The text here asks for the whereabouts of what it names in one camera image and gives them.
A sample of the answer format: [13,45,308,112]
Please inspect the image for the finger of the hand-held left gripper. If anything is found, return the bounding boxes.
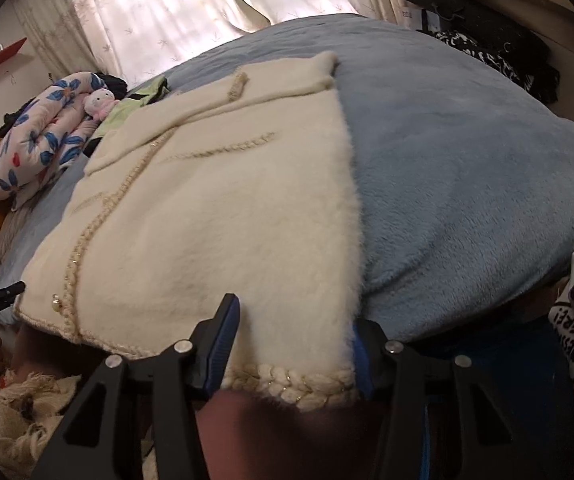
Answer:
[0,281,26,311]

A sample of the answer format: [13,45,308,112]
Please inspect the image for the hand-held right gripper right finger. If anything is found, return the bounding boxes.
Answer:
[352,320,574,480]

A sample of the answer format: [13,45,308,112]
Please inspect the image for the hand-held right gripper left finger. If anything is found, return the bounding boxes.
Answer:
[32,292,241,480]

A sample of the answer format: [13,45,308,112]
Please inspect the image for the white fuzzy cardigan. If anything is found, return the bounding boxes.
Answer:
[13,50,368,413]

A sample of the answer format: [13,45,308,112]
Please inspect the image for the person's left forearm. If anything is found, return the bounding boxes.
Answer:
[0,360,98,480]

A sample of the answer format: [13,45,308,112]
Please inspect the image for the dark clothes heap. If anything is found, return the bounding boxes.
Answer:
[0,107,25,138]

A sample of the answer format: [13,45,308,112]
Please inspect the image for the black clothes pile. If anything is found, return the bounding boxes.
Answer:
[404,0,562,106]

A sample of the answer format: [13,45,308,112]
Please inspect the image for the beige striped sheet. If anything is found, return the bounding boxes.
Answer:
[0,195,52,281]

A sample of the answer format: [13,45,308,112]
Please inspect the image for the floral quilt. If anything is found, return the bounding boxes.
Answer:
[0,71,112,211]

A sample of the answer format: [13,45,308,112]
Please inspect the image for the blue fleece blanket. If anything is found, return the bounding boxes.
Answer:
[0,12,574,351]

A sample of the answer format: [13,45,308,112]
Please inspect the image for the pink plush toy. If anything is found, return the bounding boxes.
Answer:
[83,87,120,123]

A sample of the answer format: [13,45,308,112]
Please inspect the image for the green and black garment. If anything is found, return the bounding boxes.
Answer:
[83,76,172,156]

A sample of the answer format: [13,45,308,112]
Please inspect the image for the white leaf print curtain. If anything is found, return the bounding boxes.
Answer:
[14,0,402,91]

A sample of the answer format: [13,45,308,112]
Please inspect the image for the black white patterned cloth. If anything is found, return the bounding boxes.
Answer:
[432,30,535,92]

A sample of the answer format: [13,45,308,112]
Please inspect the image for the white cardboard box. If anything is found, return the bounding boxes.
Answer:
[401,6,442,33]

